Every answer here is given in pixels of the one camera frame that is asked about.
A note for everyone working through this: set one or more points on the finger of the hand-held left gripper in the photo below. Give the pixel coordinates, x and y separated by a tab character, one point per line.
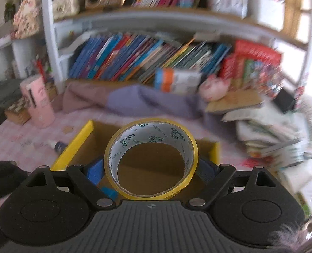
3	176

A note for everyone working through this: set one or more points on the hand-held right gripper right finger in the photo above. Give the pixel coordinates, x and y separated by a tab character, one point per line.
206	171

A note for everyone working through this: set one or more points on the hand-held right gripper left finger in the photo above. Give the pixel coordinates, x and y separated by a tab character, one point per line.
95	172

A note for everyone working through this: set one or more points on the blue taped item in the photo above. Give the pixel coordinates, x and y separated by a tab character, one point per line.
108	193

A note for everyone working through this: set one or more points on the yellow cardboard box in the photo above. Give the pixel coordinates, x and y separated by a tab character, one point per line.
74	147

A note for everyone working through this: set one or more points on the white capped spray bottle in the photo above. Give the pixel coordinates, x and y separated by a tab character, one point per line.
58	146

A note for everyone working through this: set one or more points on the yellow tape roll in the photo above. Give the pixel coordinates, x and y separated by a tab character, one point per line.
150	130

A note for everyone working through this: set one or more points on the pile of books and papers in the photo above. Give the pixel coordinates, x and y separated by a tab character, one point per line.
264	131

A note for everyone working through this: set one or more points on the flat brown cardboard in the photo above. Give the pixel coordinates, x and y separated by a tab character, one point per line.
235	101

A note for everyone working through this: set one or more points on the pink cylindrical holder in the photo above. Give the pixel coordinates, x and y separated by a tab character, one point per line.
38	102

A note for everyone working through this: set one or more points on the grey cloth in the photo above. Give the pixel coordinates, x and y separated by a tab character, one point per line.
5	92

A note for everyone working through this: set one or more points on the pink pig plush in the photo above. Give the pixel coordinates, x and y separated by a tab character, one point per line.
214	87

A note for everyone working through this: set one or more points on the pink purple cloth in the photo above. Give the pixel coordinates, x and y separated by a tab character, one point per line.
145	100

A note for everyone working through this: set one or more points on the orange blue white carton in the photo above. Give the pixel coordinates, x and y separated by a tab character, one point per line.
177	87
179	75

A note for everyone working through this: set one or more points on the red green boxed books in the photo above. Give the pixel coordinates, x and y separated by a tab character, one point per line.
248	76

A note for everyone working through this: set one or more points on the black phone stand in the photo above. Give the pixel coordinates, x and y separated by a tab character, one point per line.
285	101

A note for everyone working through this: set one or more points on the row of colourful books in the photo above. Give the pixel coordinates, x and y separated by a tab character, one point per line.
134	58

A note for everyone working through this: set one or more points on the white shelf unit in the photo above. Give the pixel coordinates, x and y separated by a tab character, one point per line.
49	44

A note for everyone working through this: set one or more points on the pink floral plaque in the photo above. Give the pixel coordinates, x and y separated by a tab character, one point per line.
26	18

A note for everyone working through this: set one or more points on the white storage bin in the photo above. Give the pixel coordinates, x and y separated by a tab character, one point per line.
266	11

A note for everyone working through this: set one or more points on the white quilted handbag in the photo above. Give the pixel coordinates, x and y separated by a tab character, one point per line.
65	4

